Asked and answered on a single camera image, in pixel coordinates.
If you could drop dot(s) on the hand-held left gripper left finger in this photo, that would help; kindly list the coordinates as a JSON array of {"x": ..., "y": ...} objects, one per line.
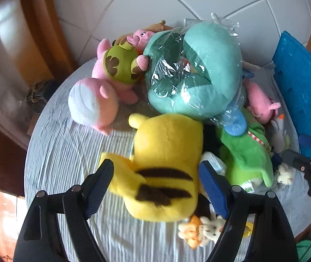
[{"x": 99, "y": 185}]

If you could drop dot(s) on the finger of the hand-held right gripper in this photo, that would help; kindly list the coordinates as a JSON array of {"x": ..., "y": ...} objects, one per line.
[
  {"x": 309, "y": 142},
  {"x": 297, "y": 161}
]

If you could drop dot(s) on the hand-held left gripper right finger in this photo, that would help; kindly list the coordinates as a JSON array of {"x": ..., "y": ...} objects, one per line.
[{"x": 212, "y": 185}]

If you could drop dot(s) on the blue plastic crate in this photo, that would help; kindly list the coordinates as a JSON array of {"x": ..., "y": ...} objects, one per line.
[{"x": 302, "y": 87}]

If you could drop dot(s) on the yellow plush toy brown stripes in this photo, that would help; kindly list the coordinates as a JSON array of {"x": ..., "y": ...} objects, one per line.
[{"x": 166, "y": 147}]

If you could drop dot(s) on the pink pig plush green shirt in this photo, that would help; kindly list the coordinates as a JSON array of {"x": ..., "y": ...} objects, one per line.
[{"x": 120, "y": 62}]

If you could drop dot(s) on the teal plush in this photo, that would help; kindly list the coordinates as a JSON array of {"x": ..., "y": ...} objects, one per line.
[{"x": 207, "y": 60}]

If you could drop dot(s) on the small white bunny plush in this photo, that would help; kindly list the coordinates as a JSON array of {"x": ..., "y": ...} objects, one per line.
[{"x": 285, "y": 174}]

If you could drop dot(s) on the small light green plush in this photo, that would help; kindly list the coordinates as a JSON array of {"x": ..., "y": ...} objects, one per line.
[{"x": 287, "y": 143}]

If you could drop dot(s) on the white goose plush toy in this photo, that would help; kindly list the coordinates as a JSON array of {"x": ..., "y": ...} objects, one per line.
[{"x": 278, "y": 133}]

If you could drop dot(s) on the green frog plush toy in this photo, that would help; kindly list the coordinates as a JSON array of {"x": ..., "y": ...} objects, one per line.
[{"x": 242, "y": 152}]

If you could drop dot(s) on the small cream orange plush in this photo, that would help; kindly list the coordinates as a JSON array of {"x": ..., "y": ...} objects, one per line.
[{"x": 199, "y": 232}]

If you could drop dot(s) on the light blue pacifier toy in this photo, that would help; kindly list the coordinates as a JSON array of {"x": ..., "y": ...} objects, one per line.
[{"x": 236, "y": 125}]

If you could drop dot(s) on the green cloth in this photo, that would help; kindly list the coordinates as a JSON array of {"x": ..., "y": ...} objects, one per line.
[{"x": 306, "y": 251}]

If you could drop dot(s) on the pink pig plush red dress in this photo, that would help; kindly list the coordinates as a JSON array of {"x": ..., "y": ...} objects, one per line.
[{"x": 256, "y": 98}]

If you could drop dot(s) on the pink plush white face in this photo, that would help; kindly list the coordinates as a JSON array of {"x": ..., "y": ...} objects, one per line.
[{"x": 95, "y": 98}]

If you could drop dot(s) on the white grey plush toy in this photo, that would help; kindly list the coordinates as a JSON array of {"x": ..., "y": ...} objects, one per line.
[{"x": 251, "y": 66}]

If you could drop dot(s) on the dark wooden cabinet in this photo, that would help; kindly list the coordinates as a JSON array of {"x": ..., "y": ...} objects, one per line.
[{"x": 0, "y": 163}]

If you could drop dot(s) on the black box with ribbon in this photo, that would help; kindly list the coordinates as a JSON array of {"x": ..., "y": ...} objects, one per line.
[{"x": 35, "y": 95}]

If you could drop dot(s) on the white sheer curtain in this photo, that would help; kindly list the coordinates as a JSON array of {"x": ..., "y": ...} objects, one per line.
[{"x": 2, "y": 73}]

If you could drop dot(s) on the white wall socket plate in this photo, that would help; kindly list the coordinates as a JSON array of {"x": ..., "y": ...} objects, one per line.
[{"x": 192, "y": 20}]

